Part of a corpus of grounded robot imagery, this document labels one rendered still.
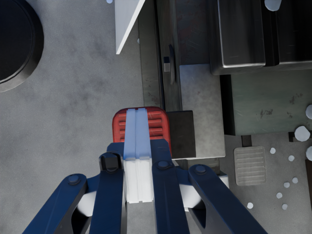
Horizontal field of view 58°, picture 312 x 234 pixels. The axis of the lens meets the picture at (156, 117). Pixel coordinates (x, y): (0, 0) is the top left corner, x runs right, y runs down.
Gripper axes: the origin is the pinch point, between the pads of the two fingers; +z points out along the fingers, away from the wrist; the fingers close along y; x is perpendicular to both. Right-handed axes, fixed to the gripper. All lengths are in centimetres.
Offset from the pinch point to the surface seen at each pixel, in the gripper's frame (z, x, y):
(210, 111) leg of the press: 21.4, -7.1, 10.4
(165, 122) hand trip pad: 10.3, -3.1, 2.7
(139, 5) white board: 52, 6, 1
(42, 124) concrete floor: 80, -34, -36
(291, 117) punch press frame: 20.3, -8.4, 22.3
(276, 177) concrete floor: 68, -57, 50
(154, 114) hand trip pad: 10.7, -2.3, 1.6
